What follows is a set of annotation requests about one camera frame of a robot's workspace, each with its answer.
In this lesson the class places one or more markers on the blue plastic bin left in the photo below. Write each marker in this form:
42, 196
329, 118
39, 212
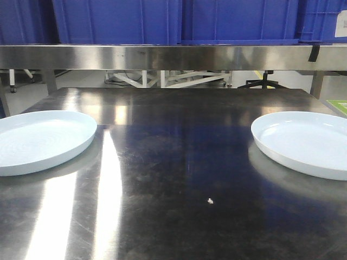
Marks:
28, 22

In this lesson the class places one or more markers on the blue plastic bin middle-left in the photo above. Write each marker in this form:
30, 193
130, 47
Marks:
119, 22

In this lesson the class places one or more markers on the light blue plate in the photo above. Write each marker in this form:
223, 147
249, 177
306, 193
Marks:
36, 141
307, 142

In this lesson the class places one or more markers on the white metal frame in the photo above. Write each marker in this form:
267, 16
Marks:
166, 78

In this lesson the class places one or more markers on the blue plastic bin middle-right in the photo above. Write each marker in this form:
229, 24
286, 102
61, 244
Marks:
241, 23

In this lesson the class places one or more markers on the blue plastic bin right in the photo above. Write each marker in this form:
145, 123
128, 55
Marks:
316, 21

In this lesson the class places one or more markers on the black tape strip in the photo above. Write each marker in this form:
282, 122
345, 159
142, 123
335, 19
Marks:
314, 53

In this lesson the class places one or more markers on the white label on bin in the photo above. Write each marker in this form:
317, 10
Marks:
341, 24

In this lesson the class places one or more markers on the black office chair base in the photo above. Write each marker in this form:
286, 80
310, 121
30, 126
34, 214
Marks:
264, 82

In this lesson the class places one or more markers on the white cart leg with caster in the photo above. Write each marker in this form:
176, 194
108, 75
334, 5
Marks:
12, 79

